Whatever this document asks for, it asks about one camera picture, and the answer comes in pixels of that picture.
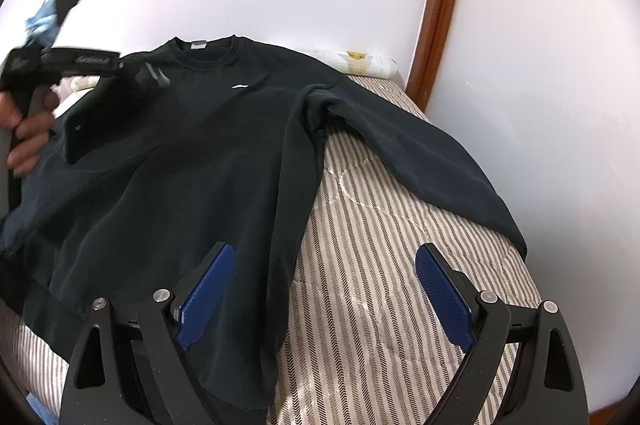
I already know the black sweatshirt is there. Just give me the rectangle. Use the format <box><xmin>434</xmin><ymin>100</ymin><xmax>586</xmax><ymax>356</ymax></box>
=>
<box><xmin>1</xmin><ymin>37</ymin><xmax>526</xmax><ymax>424</ymax></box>

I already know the white patterned pillow roll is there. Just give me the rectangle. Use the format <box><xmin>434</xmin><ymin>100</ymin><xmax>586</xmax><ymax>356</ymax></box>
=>
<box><xmin>306</xmin><ymin>50</ymin><xmax>397</xmax><ymax>79</ymax></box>

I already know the person's left hand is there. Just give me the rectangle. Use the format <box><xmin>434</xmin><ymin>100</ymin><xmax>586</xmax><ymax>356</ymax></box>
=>
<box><xmin>1</xmin><ymin>89</ymin><xmax>60</xmax><ymax>178</ymax></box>

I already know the striped quilted bed cover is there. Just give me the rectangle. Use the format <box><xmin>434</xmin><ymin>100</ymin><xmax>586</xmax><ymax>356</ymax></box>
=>
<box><xmin>0</xmin><ymin>72</ymin><xmax>544</xmax><ymax>425</ymax></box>

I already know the brown wooden door frame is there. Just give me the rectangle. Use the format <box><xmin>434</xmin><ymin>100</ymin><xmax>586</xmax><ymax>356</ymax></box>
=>
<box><xmin>406</xmin><ymin>0</ymin><xmax>456</xmax><ymax>111</ymax></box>

